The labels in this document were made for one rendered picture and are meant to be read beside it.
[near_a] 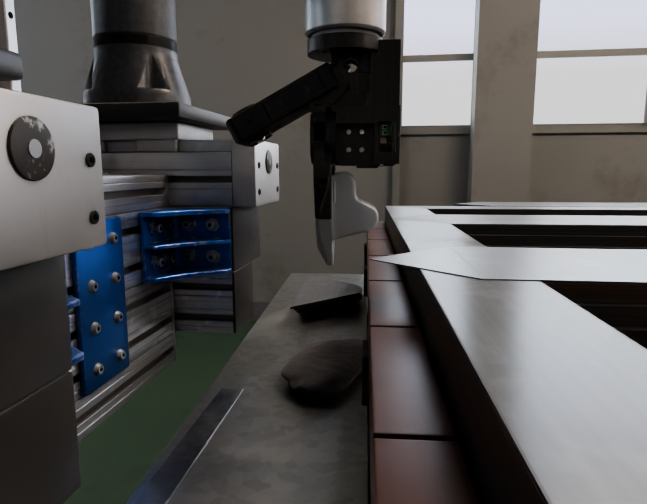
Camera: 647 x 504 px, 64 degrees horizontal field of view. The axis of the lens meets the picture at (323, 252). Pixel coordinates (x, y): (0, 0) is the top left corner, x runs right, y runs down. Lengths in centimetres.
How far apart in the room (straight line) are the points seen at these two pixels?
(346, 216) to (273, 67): 284
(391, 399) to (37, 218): 22
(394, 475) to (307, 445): 32
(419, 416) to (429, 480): 6
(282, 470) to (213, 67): 305
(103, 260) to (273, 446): 26
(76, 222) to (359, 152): 26
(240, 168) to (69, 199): 40
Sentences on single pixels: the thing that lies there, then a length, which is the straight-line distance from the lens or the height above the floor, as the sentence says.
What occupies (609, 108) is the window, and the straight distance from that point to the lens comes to 334.
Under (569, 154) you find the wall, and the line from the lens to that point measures 329.
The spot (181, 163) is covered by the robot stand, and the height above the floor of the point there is 96.
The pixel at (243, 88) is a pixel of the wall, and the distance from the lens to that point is 333.
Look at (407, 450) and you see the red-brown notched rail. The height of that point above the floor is 83.
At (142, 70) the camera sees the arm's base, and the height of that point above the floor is 109.
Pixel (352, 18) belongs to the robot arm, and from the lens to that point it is 49.
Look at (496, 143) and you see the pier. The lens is 300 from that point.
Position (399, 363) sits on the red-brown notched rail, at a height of 83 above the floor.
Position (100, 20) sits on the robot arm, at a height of 115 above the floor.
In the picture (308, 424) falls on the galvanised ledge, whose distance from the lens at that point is 60.
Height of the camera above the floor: 95
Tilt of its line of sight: 9 degrees down
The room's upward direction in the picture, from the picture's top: straight up
